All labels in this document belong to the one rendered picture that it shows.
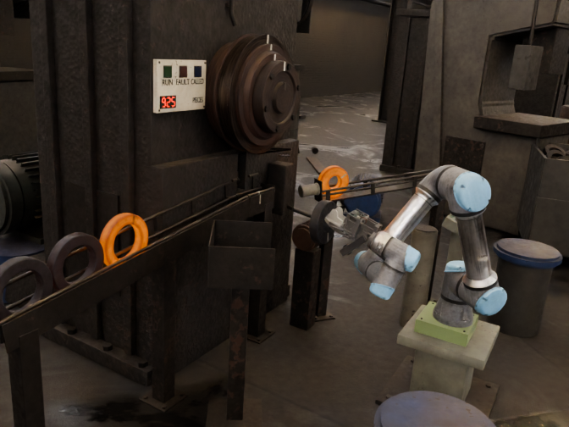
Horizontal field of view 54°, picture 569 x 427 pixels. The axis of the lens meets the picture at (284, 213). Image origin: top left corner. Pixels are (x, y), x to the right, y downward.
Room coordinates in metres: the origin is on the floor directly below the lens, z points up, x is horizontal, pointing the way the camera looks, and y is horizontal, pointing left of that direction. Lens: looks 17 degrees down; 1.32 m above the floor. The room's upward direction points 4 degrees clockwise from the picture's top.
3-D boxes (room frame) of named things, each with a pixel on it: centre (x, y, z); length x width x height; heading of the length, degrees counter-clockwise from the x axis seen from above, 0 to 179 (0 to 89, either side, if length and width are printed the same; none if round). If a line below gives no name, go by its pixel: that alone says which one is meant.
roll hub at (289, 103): (2.25, 0.06, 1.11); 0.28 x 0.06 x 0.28; 149
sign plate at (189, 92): (2.06, 0.41, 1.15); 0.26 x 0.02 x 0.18; 149
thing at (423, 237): (2.56, -0.68, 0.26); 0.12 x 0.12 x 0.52
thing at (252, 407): (1.72, 0.13, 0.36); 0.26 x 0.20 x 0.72; 4
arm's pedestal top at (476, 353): (1.96, -0.67, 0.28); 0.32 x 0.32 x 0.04; 61
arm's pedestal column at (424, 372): (1.96, -0.67, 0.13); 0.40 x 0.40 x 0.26; 61
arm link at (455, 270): (1.95, -0.68, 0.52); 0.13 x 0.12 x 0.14; 20
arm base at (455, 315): (1.96, -0.68, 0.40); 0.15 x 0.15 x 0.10
